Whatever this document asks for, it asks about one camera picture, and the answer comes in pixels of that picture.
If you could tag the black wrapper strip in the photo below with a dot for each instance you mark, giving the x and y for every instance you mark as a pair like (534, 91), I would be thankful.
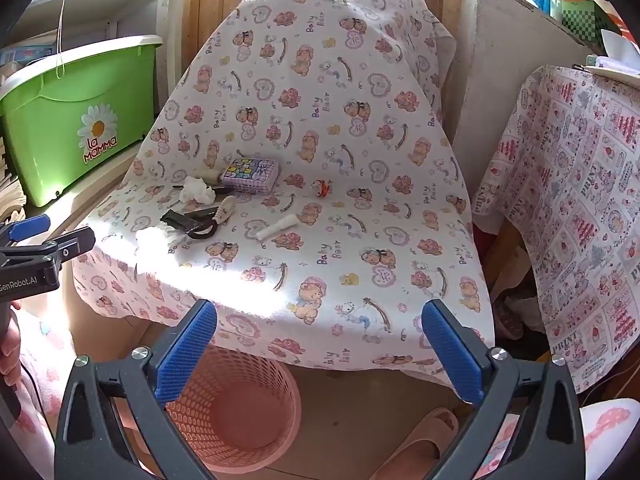
(175, 220)

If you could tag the black scissors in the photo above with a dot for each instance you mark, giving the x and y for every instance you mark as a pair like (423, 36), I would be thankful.
(202, 223)

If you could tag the pink print cloth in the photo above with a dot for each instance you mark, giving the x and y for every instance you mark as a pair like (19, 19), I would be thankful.
(565, 174)

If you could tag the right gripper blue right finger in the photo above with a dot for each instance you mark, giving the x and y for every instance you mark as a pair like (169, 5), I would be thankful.
(526, 420)

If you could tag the white shelf unit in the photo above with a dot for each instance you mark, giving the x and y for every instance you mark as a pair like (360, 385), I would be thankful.
(74, 23)

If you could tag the bear print cloth cover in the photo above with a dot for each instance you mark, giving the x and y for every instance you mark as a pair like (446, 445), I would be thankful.
(340, 90)

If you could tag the small red orange toy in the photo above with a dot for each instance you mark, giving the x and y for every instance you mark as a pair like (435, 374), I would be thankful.
(322, 188)

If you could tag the pink slipper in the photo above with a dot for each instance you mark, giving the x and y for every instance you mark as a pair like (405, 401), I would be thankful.
(423, 447)

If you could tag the cream thread spool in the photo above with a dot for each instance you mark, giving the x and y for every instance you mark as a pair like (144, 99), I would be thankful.
(211, 175)

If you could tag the green La Mamma storage box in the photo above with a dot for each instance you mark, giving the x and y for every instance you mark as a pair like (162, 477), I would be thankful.
(67, 113)

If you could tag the white cabinet side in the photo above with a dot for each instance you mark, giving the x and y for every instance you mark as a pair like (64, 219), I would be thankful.
(499, 44)

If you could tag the left hand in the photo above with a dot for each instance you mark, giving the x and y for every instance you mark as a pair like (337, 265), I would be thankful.
(10, 367)

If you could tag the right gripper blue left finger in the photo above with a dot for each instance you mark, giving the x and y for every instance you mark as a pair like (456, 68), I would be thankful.
(91, 443)

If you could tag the white tissue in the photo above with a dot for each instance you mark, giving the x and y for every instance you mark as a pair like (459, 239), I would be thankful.
(198, 191)

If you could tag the pastel patterned small box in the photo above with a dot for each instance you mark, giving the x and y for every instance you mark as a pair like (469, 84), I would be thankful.
(251, 175)

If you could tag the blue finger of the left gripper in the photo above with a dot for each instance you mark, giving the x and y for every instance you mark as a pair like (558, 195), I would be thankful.
(27, 228)
(68, 246)

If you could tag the pink plastic waste basket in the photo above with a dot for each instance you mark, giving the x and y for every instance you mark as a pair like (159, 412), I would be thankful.
(239, 413)

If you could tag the small beige brush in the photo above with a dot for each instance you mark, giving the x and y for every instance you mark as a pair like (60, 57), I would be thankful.
(225, 210)

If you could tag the white paper tube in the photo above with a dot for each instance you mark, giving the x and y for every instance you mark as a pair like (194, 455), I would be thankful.
(281, 225)

